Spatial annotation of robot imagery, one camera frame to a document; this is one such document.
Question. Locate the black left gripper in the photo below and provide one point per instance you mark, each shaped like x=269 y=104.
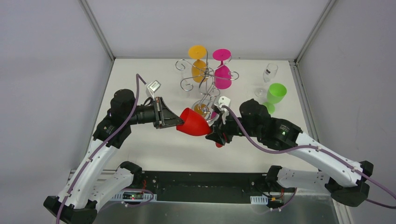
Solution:
x=157 y=112

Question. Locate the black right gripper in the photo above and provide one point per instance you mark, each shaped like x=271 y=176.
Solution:
x=223 y=124

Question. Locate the red wine glass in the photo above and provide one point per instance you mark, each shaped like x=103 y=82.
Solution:
x=194 y=124

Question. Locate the green wine glass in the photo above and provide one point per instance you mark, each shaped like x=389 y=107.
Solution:
x=273 y=95

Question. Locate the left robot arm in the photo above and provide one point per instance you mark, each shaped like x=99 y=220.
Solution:
x=80 y=200

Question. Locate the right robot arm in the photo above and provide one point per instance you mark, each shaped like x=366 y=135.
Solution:
x=341 y=178

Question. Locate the chrome wine glass rack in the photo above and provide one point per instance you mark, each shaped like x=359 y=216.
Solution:
x=210 y=93

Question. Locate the orange wine glass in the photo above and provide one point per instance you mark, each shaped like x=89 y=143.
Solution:
x=197 y=52

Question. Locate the magenta wine glass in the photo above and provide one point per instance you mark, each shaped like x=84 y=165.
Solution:
x=222 y=73

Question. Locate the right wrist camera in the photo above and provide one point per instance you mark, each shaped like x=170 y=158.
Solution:
x=219 y=106

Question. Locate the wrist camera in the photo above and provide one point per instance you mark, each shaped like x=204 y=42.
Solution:
x=219 y=106
x=152 y=88

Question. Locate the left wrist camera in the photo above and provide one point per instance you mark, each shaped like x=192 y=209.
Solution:
x=152 y=88

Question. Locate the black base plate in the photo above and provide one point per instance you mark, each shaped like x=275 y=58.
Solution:
x=206 y=187

